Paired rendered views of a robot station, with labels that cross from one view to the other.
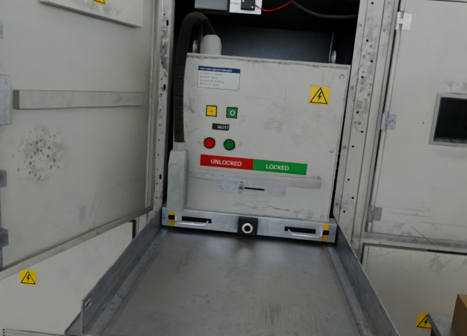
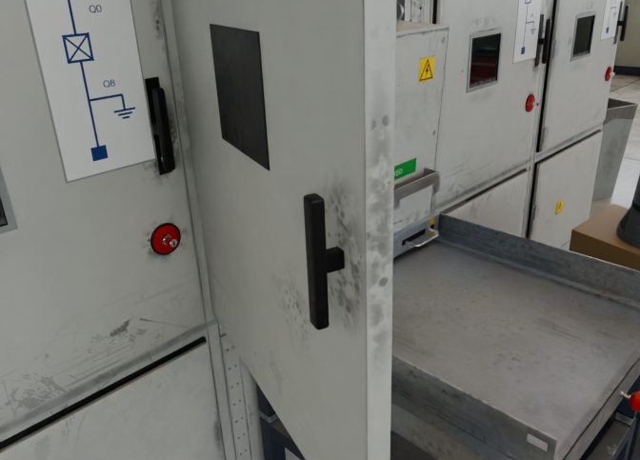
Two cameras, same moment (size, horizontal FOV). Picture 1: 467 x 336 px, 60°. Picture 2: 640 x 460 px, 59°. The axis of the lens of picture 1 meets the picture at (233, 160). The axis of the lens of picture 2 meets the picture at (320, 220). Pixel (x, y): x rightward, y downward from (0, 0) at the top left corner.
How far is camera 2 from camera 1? 102 cm
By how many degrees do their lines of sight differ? 47
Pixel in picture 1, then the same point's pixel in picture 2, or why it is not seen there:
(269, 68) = not seen: hidden behind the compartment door
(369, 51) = not seen: outside the picture
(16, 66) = (310, 172)
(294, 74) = (407, 49)
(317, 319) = (580, 310)
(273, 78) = not seen: hidden behind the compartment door
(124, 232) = (197, 364)
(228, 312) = (544, 354)
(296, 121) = (408, 109)
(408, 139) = (453, 92)
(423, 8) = not seen: outside the picture
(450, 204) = (479, 149)
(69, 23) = (250, 48)
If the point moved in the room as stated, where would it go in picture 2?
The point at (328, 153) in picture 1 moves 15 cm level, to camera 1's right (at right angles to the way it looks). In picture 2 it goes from (431, 136) to (463, 124)
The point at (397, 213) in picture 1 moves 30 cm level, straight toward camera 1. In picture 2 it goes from (450, 175) to (524, 209)
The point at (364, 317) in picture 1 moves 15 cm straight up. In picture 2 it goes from (589, 287) to (600, 224)
